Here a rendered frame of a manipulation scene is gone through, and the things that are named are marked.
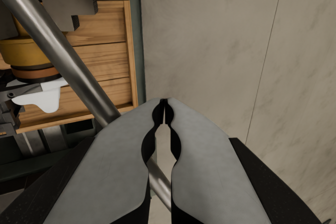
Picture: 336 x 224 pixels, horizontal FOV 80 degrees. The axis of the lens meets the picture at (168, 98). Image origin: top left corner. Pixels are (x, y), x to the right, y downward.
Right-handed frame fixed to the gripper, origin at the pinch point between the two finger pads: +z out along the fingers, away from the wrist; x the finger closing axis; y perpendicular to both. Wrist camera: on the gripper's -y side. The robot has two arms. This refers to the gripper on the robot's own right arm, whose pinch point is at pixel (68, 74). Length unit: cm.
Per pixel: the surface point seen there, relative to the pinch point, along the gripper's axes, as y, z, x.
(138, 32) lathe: 6, 25, -54
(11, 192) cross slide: 33.6, -20.8, -11.1
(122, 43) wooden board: 1.0, 12.4, -19.5
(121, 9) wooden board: -7.1, 12.9, -19.6
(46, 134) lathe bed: 25.8, -11.8, -21.6
